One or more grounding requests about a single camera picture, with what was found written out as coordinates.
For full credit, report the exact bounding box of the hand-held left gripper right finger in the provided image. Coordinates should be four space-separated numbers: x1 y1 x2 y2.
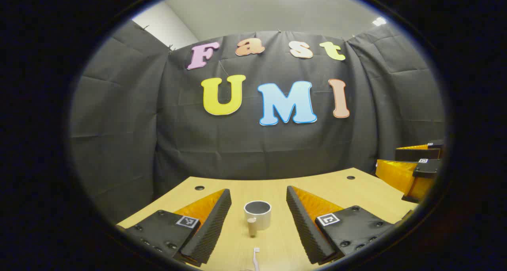
286 185 414 265

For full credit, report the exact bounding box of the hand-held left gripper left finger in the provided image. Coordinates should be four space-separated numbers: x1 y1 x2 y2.
117 189 232 267

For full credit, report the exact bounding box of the white cup with wooden handle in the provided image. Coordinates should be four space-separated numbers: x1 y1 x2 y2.
244 200 272 238

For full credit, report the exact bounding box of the pink and white toothbrush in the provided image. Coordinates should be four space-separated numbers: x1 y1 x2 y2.
245 247 261 271

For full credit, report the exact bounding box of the wooden desktop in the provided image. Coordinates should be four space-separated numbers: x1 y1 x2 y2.
117 168 420 271

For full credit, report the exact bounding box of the black backdrop cloth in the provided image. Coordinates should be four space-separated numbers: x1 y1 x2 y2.
69 19 446 224

